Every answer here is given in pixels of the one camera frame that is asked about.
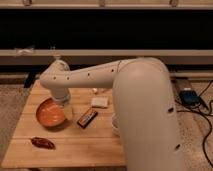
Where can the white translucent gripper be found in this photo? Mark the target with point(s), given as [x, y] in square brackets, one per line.
[66, 107]

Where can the blue power box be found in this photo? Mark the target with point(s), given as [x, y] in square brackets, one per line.
[189, 97]

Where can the white ceramic cup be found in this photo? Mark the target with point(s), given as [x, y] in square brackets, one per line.
[114, 123]

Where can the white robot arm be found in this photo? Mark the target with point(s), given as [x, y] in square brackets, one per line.
[143, 102]

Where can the white sponge block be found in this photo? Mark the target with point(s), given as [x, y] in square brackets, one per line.
[99, 102]

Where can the orange bowl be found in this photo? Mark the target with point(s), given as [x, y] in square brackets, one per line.
[49, 114]

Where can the black orange eraser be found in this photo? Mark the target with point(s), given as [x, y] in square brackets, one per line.
[87, 117]

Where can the white small bottle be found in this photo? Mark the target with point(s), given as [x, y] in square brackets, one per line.
[99, 90]

